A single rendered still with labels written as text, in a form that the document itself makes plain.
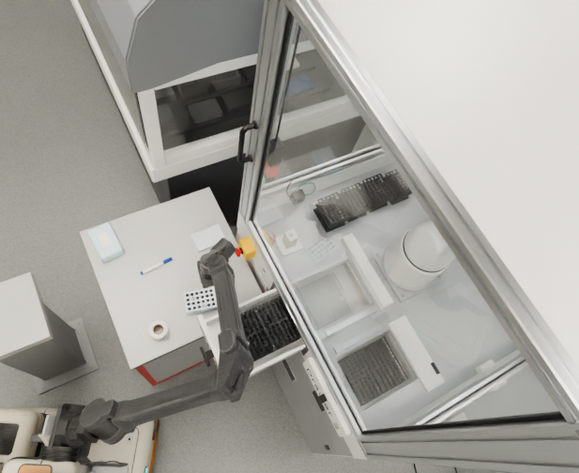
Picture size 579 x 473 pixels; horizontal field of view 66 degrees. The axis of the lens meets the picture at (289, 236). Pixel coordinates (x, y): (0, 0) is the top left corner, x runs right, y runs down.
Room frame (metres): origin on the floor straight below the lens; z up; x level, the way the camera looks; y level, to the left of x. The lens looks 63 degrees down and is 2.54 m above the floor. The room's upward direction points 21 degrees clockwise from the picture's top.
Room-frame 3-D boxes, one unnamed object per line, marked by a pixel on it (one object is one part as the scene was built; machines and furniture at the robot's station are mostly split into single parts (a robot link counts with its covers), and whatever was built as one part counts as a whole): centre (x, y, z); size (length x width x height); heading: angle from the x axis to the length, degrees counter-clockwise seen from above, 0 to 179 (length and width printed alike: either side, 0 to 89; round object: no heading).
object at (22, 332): (0.15, 0.90, 0.38); 0.30 x 0.30 x 0.76; 46
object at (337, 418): (0.28, -0.33, 0.87); 0.29 x 0.02 x 0.11; 46
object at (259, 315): (0.43, -0.04, 0.87); 0.22 x 0.18 x 0.06; 136
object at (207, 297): (0.47, 0.24, 0.78); 0.12 x 0.08 x 0.04; 123
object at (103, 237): (0.56, 0.70, 0.78); 0.15 x 0.10 x 0.04; 51
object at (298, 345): (0.44, -0.04, 0.86); 0.40 x 0.26 x 0.06; 136
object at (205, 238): (0.75, 0.32, 0.77); 0.13 x 0.09 x 0.02; 136
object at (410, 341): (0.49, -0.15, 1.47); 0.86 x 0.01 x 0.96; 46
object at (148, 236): (0.57, 0.40, 0.38); 0.62 x 0.58 x 0.76; 46
